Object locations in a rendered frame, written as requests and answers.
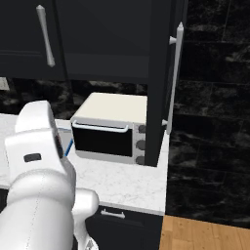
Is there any dark cabinet door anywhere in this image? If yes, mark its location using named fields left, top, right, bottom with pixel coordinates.
left=145, top=0, right=189, bottom=168
left=0, top=0, right=68, bottom=82

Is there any blue edged tray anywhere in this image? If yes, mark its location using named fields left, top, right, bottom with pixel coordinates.
left=56, top=126, right=75, bottom=158

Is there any dark upper cabinet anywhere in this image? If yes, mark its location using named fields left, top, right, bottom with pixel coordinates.
left=53, top=0, right=153, bottom=85

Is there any cream toaster oven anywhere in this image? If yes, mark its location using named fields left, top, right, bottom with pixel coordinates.
left=69, top=92, right=148, bottom=166

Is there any black toaster oven door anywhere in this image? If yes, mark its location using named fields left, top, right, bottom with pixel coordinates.
left=70, top=120, right=134, bottom=158

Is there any dark drawer front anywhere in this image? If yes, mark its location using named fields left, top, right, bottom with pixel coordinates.
left=85, top=204, right=164, bottom=250

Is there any white toaster oven handle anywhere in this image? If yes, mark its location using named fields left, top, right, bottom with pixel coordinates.
left=71, top=119, right=130, bottom=135

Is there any white cabinet door handle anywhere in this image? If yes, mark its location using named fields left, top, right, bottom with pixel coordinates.
left=35, top=4, right=56, bottom=68
left=161, top=21, right=186, bottom=136

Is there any white drawer handle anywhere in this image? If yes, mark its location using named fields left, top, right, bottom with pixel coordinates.
left=100, top=208, right=126, bottom=220

